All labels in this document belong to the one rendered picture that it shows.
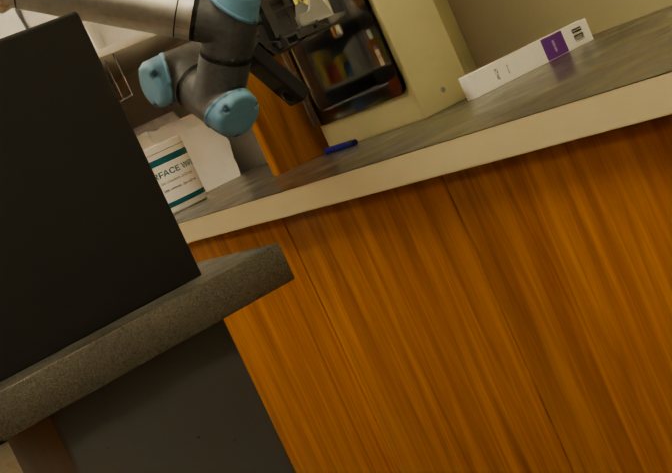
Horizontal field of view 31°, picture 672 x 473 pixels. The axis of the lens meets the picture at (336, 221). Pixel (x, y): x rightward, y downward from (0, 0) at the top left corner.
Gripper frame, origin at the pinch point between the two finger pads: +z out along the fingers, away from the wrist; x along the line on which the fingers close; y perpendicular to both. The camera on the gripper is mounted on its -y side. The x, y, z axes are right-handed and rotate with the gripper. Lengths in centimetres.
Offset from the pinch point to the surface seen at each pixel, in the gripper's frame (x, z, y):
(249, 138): 136, 48, -9
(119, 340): -60, -76, -24
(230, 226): 17.2, -25.1, -22.9
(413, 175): -39, -25, -25
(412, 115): -1.5, 4.8, -19.1
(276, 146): 32.2, -2.5, -14.2
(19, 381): -60, -86, -23
